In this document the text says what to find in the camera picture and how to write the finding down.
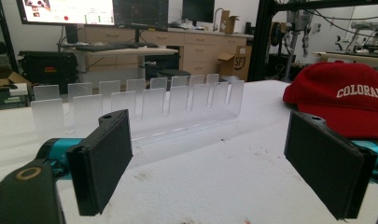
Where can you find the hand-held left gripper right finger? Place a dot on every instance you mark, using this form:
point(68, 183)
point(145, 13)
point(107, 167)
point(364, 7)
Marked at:
point(328, 161)

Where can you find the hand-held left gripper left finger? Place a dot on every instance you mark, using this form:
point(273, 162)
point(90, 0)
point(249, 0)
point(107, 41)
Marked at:
point(99, 161)

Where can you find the clear acrylic slotted rack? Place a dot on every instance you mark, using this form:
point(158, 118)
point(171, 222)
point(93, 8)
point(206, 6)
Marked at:
point(137, 107)

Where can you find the red baseball cap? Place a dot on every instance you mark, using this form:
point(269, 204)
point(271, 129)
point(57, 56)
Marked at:
point(345, 98)

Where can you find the black equipment case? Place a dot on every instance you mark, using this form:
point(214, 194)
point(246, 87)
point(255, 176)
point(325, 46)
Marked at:
point(49, 70)

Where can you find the light wooden desk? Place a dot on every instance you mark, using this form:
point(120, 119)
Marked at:
point(127, 53)

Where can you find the black round stool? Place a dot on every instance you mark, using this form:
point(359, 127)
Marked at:
point(172, 74)

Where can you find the black keyboard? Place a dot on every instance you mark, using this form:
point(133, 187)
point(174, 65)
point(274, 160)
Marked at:
point(109, 46)

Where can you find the flat cardboard box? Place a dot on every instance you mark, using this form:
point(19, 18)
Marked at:
point(6, 81)

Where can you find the open cardboard box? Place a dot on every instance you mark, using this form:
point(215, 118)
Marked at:
point(238, 62)

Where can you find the wooden cabinet with drawers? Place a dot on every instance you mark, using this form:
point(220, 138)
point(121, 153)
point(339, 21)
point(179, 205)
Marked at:
point(196, 49)

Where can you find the large monitor with white screen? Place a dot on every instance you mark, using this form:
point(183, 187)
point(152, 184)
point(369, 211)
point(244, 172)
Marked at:
point(68, 11)

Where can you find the dark monitor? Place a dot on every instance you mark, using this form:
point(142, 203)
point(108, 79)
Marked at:
point(140, 13)

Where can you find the small cardboard box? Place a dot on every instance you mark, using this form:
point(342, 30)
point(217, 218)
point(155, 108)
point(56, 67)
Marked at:
point(228, 21)

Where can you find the black monitor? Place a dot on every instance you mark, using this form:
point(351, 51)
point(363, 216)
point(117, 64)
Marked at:
point(198, 10)

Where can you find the black metal frame post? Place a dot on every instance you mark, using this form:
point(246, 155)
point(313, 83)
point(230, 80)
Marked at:
point(260, 40)

